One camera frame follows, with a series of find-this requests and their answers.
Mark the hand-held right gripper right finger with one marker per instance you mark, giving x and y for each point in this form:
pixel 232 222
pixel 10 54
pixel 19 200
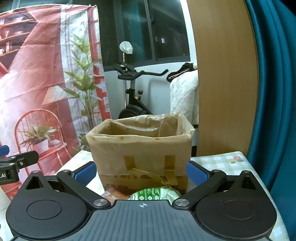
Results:
pixel 197 174

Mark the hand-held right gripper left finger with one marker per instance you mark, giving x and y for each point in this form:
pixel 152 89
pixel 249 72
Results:
pixel 85 173

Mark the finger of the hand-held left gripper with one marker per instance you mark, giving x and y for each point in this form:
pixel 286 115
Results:
pixel 4 151
pixel 27 157

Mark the brown biscuit packet clear wrap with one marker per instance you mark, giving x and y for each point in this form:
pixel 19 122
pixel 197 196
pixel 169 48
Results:
pixel 109 195

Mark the green snack packet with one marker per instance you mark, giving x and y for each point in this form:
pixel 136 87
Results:
pixel 152 193

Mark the cardboard box with plastic liner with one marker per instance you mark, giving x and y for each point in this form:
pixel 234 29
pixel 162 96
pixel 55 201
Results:
pixel 138 157

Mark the green checked tablecloth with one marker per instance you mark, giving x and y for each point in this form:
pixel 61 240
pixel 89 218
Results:
pixel 219 162

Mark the white quilted blanket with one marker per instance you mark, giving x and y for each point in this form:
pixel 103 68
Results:
pixel 185 97

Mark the black exercise bike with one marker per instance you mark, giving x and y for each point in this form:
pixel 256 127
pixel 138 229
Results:
pixel 134 102

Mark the printed backdrop cloth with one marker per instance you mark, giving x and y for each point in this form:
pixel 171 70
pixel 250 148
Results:
pixel 34 69

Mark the wooden board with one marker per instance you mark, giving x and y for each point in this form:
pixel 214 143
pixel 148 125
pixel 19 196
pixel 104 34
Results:
pixel 226 81

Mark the black garment pink trim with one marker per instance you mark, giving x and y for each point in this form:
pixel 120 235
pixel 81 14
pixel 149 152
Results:
pixel 185 68

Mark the teal curtain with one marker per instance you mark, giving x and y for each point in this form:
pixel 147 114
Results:
pixel 277 92

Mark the dark window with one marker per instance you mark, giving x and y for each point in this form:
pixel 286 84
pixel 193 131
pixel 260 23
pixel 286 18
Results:
pixel 161 34

